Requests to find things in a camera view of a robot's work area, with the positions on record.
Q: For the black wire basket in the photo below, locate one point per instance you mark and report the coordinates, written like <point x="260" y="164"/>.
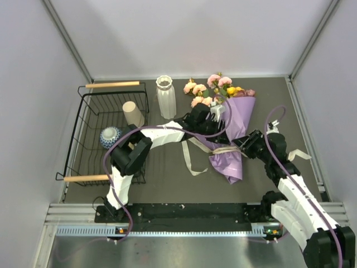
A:
<point x="100" y="121"/>

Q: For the purple flower bouquet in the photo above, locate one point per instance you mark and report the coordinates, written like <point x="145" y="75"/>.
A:
<point x="239" y="104"/>

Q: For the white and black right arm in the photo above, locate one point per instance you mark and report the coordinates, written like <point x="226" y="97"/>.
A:
<point x="323" y="241"/>

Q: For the white ribbed ceramic vase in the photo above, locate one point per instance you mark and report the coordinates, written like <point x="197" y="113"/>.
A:
<point x="166" y="96"/>

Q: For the cream printed ribbon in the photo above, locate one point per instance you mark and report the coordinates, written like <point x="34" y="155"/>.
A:
<point x="226" y="160"/>

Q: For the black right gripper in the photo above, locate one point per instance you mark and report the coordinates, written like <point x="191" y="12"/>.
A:
<point x="247" y="142"/>

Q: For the blue white patterned bowl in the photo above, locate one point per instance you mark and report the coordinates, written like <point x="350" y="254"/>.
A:
<point x="109" y="136"/>

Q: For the beige paper cup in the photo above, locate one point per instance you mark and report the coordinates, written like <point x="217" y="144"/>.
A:
<point x="132" y="114"/>

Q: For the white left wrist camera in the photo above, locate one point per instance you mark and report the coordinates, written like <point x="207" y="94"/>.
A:
<point x="216" y="111"/>

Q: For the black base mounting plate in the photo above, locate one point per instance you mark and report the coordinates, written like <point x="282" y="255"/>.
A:
<point x="140" y="212"/>

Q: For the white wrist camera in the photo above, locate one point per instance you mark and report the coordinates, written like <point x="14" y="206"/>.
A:
<point x="272" y="127"/>
<point x="216" y="111"/>

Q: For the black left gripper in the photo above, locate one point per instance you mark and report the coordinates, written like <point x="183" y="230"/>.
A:
<point x="221" y="127"/>

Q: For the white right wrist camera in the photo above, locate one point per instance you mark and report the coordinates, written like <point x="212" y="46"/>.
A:
<point x="272" y="127"/>

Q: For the grey slotted cable duct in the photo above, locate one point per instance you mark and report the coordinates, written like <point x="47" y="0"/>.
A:
<point x="113" y="231"/>

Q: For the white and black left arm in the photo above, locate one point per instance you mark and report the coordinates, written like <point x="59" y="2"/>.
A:
<point x="129" y="153"/>

